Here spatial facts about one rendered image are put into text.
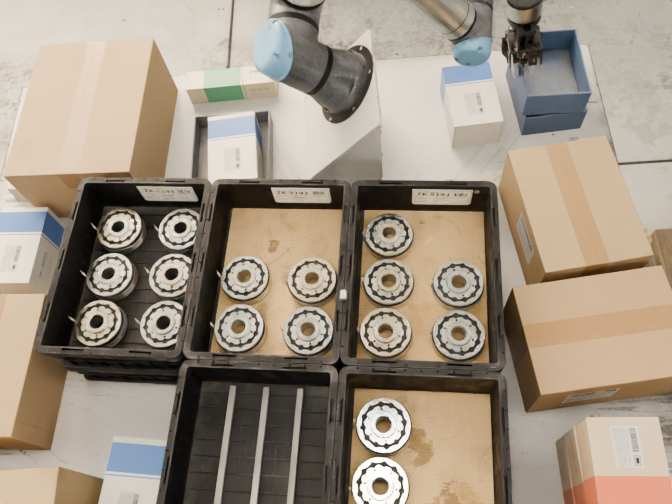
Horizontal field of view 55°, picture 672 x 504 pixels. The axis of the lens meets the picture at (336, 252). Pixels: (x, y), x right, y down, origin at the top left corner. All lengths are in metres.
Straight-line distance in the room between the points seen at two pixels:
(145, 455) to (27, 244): 0.60
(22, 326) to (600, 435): 1.15
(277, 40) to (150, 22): 1.83
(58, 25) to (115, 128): 1.80
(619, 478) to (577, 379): 0.20
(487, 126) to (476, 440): 0.76
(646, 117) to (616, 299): 1.48
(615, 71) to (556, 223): 1.53
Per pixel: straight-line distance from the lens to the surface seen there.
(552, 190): 1.46
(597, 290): 1.37
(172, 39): 3.08
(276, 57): 1.41
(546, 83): 1.73
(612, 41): 2.98
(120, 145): 1.58
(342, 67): 1.48
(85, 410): 1.56
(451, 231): 1.41
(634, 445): 1.23
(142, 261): 1.49
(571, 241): 1.40
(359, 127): 1.45
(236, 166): 1.59
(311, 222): 1.43
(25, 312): 1.51
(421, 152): 1.67
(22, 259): 1.67
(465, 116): 1.63
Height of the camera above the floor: 2.07
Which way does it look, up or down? 64 degrees down
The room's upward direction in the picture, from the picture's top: 12 degrees counter-clockwise
